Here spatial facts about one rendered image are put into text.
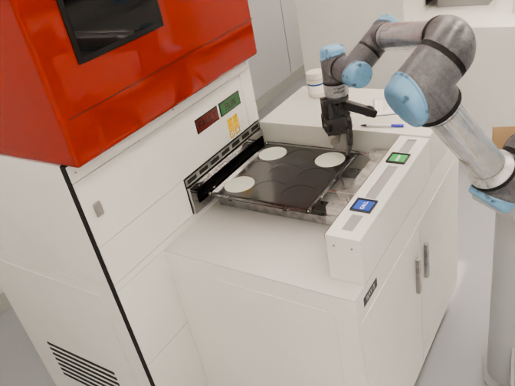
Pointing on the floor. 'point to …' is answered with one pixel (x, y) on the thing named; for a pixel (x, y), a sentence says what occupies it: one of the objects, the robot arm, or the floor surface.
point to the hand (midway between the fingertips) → (349, 151)
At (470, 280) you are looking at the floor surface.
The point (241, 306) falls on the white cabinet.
